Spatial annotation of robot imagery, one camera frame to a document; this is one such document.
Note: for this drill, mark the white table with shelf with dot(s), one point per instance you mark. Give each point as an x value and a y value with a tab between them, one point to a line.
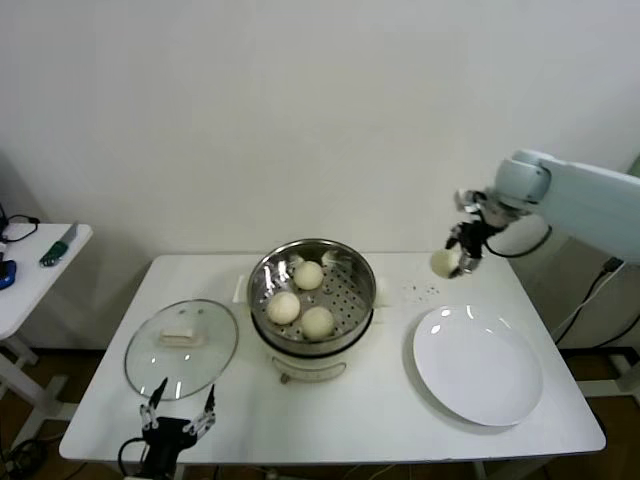
600	387

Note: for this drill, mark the blue computer mouse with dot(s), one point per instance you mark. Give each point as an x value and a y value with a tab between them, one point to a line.
7	275

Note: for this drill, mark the white electric cooking pot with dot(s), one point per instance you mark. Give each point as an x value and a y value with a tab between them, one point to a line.
310	365

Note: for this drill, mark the round glass pot lid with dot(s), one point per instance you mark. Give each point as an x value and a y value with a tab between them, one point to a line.
177	336

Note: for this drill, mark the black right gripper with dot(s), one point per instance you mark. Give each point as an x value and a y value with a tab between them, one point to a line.
474	239

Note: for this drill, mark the round white plate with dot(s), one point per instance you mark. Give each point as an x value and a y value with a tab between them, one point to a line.
475	365

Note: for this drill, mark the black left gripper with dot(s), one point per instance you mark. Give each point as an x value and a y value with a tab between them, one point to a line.
169	434

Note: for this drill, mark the black power adapter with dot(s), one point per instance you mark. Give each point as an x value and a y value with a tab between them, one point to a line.
611	265

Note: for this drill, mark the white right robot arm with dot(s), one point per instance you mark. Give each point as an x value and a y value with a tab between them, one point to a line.
575	190

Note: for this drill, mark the white steamed baozi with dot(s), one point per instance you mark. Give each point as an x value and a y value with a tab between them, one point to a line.
284	308
307	275
317	323
444	263

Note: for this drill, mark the white side table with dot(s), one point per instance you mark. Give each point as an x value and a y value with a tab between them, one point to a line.
45	290

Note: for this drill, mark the stainless steel steamer basket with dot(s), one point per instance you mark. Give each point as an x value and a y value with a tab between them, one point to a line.
345	295

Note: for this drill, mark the pale green appliance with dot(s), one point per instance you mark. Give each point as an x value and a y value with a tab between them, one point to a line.
635	166

